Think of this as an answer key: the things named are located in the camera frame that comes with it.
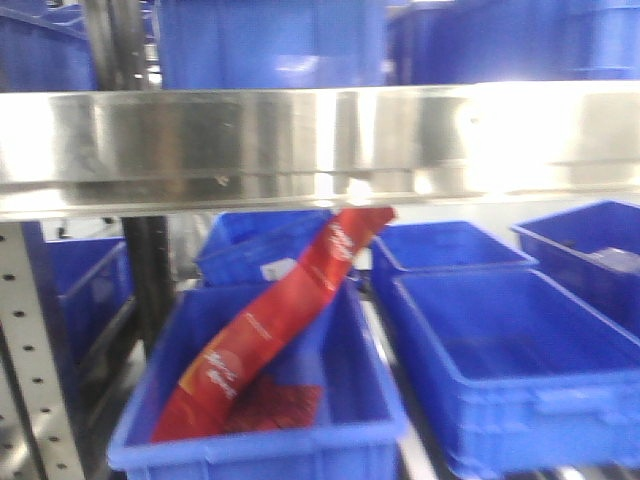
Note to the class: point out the blue crate far right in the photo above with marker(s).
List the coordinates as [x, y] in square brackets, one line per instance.
[593, 251]

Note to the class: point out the stainless steel shelf rail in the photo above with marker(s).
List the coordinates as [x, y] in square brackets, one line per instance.
[135, 153]

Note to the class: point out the red snack bag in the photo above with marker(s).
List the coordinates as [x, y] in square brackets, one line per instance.
[220, 391]

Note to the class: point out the blue crate front right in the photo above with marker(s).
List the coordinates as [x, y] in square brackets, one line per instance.
[515, 373]

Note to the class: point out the blue crate upper right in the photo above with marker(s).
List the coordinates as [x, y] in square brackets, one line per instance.
[464, 42]

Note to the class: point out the blue crate lower left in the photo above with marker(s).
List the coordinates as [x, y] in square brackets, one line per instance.
[93, 281]

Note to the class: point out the blue crate upper left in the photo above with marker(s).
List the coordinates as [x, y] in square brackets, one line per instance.
[45, 48]

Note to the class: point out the perforated grey rack upright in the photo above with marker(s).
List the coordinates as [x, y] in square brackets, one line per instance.
[34, 331]

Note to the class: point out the blue crate back middle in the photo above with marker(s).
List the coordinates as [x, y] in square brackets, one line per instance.
[256, 247]

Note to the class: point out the blue crate back right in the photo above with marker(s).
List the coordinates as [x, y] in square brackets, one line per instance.
[435, 247]

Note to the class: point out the blue crate holding red bag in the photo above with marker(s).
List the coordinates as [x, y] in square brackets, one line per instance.
[356, 429]

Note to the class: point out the blue crate upper middle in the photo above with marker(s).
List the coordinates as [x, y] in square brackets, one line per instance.
[270, 44]

